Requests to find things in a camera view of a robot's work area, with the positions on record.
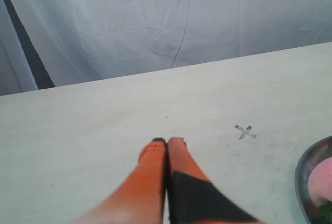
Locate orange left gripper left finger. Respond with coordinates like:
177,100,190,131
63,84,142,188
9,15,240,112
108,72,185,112
74,138,167,223

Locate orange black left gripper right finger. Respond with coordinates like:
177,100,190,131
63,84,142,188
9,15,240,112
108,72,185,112
168,137,262,223

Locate silver metal tray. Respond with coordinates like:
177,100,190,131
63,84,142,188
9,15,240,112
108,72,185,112
295,136,331,223

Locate pink peach toy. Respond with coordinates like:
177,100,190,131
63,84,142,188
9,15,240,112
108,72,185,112
308,157,331,207

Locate black vertical pole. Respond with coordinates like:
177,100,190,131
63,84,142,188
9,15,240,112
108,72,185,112
4,0,55,89

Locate white backdrop curtain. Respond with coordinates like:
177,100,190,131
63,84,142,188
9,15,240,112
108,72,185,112
1,0,331,95

